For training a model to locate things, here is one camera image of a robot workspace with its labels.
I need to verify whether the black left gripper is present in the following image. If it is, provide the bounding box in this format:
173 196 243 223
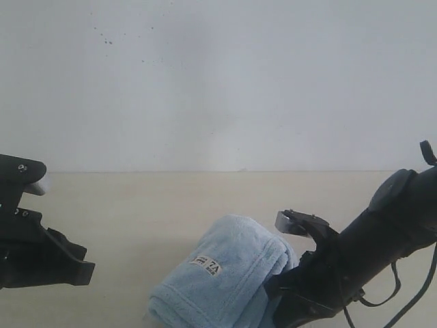
1 207 96 288

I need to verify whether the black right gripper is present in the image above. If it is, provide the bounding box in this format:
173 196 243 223
262 251 346 328

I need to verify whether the light blue terry towel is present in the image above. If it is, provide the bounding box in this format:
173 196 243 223
148 215 298 327

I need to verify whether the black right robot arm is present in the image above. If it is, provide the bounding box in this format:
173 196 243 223
264 168 436 327

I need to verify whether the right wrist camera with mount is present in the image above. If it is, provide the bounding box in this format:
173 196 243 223
274 209 339 251

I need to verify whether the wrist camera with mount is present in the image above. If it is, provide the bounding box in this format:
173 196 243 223
1 154 49 215
274 209 339 251

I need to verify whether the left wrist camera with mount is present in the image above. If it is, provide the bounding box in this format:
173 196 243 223
1 154 49 215

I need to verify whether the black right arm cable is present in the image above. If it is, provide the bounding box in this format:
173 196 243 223
341 139 437 328

